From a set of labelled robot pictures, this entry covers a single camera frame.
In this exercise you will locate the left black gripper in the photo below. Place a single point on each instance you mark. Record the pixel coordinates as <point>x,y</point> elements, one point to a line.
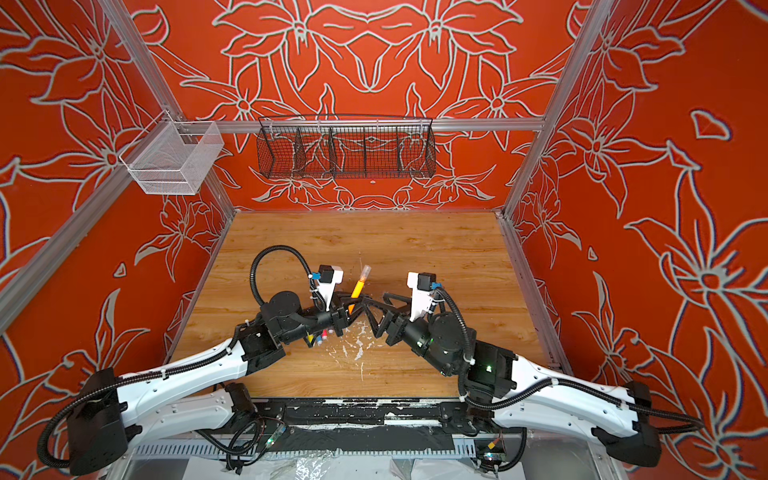
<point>339,314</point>

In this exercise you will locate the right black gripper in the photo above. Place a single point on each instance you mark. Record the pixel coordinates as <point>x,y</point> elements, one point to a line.
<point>391,310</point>

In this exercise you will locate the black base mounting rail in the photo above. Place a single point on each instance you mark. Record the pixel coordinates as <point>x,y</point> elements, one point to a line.
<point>367,425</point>

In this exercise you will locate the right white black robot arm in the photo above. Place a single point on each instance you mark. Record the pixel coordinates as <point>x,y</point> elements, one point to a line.
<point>508,391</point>

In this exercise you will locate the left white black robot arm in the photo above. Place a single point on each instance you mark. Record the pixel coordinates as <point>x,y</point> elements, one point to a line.
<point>112,413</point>

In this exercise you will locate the orange marker pen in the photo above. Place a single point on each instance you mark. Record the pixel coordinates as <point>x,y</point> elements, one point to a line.
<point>356,292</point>

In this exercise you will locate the black wire mesh basket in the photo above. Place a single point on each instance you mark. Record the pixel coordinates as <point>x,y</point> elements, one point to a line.
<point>347,148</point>

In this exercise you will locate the clear plastic bin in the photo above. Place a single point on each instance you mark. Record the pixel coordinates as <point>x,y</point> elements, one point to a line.
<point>169,157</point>

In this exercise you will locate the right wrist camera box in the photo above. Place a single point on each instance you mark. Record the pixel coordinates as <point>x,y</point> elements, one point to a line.
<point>422,300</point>

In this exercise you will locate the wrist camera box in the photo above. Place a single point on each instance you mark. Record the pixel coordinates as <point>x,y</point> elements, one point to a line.
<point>422,300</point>
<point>323,283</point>

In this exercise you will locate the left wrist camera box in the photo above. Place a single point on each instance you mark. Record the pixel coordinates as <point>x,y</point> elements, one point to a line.
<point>323,283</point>

